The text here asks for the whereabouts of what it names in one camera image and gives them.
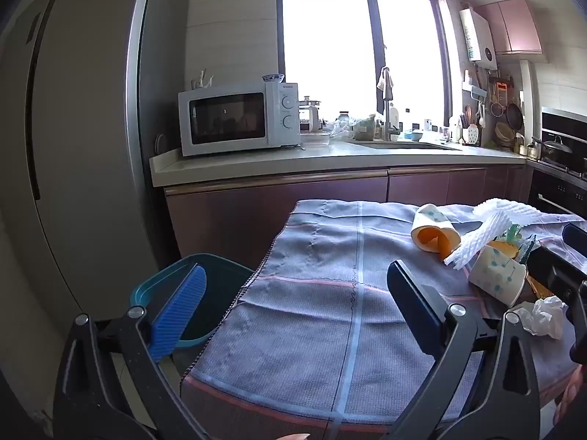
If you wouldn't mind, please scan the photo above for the orange peel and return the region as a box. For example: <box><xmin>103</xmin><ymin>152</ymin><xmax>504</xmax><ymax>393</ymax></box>
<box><xmin>486</xmin><ymin>239</ymin><xmax>521</xmax><ymax>260</ymax></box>

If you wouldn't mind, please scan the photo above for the blue plastic trash bin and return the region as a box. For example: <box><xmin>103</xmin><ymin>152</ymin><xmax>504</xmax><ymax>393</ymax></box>
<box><xmin>130</xmin><ymin>253</ymin><xmax>255</xmax><ymax>349</ymax></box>

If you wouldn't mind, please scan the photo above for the grey refrigerator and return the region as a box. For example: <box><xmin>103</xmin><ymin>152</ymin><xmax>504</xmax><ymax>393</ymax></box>
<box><xmin>0</xmin><ymin>0</ymin><xmax>190</xmax><ymax>358</ymax></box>

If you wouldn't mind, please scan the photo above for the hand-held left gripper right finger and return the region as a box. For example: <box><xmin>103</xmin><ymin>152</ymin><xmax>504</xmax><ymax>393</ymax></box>
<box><xmin>386</xmin><ymin>260</ymin><xmax>542</xmax><ymax>440</ymax></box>

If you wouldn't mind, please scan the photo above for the kitchen counter with maroon cabinets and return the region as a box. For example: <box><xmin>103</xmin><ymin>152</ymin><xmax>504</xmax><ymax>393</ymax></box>
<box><xmin>149</xmin><ymin>140</ymin><xmax>535</xmax><ymax>262</ymax></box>

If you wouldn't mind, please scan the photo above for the white foam fruit net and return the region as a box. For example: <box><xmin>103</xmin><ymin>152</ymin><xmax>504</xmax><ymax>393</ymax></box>
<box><xmin>442</xmin><ymin>198</ymin><xmax>585</xmax><ymax>270</ymax></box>

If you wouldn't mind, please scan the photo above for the black integrated cooker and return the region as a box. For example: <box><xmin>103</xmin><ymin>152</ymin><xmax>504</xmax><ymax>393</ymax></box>
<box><xmin>527</xmin><ymin>107</ymin><xmax>587</xmax><ymax>221</ymax></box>

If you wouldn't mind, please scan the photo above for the green clear plastic wrapper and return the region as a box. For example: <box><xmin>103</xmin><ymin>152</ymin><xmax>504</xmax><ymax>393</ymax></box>
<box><xmin>497</xmin><ymin>224</ymin><xmax>537</xmax><ymax>257</ymax></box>

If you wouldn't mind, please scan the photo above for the white microwave oven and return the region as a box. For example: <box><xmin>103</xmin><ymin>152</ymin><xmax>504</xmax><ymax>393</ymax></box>
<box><xmin>178</xmin><ymin>81</ymin><xmax>302</xmax><ymax>157</ymax></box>

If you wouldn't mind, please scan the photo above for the person's right hand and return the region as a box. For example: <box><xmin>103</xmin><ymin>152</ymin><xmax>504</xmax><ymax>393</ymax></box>
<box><xmin>553</xmin><ymin>367</ymin><xmax>587</xmax><ymax>427</ymax></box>

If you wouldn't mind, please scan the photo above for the black frying pan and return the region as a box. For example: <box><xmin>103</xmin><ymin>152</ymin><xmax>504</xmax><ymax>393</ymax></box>
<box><xmin>506</xmin><ymin>101</ymin><xmax>524</xmax><ymax>130</ymax></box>

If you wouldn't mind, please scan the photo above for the pink wall cabinet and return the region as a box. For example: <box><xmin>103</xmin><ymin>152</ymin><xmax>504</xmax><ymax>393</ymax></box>
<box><xmin>474</xmin><ymin>0</ymin><xmax>548</xmax><ymax>62</ymax></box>

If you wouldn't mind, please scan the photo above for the kitchen window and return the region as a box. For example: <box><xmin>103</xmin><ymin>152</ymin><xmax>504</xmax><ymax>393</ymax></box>
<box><xmin>280</xmin><ymin>0</ymin><xmax>452</xmax><ymax>124</ymax></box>

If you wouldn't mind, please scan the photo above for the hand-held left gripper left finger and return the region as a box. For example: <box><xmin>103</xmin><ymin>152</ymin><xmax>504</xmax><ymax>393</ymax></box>
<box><xmin>52</xmin><ymin>263</ymin><xmax>212</xmax><ymax>440</ymax></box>

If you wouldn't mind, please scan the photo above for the white tissue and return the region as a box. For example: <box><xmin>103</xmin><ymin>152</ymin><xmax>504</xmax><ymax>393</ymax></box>
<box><xmin>513</xmin><ymin>296</ymin><xmax>567</xmax><ymax>341</ymax></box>

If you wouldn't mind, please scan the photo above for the black lidded cooking pot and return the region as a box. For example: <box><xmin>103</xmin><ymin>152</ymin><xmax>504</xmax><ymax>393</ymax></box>
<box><xmin>532</xmin><ymin>135</ymin><xmax>574</xmax><ymax>166</ymax></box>

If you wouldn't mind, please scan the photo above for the grey checked tablecloth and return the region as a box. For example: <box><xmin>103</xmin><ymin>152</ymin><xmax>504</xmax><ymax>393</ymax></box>
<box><xmin>181</xmin><ymin>199</ymin><xmax>587</xmax><ymax>427</ymax></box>

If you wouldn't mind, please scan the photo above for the clear plastic bag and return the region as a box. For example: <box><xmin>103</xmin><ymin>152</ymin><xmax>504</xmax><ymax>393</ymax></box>
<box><xmin>330</xmin><ymin>111</ymin><xmax>356</xmax><ymax>138</ymax></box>

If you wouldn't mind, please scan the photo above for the hanging dish rag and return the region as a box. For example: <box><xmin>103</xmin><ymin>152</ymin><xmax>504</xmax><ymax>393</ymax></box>
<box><xmin>377</xmin><ymin>67</ymin><xmax>395</xmax><ymax>102</ymax></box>

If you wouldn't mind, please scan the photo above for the white water heater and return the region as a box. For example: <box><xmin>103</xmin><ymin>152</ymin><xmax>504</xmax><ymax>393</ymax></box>
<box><xmin>460</xmin><ymin>7</ymin><xmax>498</xmax><ymax>70</ymax></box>

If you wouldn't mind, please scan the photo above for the glass kettle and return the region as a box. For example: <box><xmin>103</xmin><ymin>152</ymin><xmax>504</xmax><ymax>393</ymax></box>
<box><xmin>299</xmin><ymin>95</ymin><xmax>322</xmax><ymax>133</ymax></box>

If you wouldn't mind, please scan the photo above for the dotted paper cup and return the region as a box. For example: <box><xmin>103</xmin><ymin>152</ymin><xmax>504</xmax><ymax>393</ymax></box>
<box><xmin>468</xmin><ymin>244</ymin><xmax>528</xmax><ymax>308</ymax></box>
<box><xmin>410</xmin><ymin>203</ymin><xmax>460</xmax><ymax>257</ymax></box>

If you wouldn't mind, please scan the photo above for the bag of green vegetables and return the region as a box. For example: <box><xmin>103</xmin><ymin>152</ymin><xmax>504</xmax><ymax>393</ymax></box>
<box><xmin>351</xmin><ymin>114</ymin><xmax>378</xmax><ymax>140</ymax></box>

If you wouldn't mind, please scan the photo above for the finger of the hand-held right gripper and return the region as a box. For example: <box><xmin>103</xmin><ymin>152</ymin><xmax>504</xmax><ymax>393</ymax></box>
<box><xmin>562</xmin><ymin>223</ymin><xmax>587</xmax><ymax>257</ymax></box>
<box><xmin>526</xmin><ymin>245</ymin><xmax>579</xmax><ymax>305</ymax></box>

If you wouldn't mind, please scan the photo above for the metal sink faucet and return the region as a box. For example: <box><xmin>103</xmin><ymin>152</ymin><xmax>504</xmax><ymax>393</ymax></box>
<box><xmin>383</xmin><ymin>98</ymin><xmax>402</xmax><ymax>142</ymax></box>

